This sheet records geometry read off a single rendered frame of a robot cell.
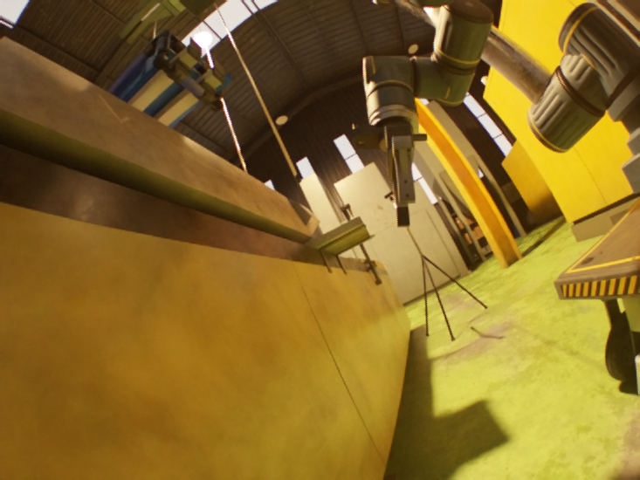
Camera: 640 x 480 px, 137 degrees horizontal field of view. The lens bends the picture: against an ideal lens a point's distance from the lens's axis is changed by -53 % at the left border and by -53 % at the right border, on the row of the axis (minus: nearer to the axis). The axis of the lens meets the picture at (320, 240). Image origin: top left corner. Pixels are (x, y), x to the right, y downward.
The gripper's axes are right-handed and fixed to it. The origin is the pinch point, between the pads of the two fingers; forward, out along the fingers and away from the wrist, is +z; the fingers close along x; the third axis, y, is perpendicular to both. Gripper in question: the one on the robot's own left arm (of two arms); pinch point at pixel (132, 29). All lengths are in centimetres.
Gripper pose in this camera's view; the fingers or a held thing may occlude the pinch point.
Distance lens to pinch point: 50.8
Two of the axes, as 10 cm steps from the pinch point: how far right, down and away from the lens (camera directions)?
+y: -5.4, -7.8, 3.2
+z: -7.7, 6.1, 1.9
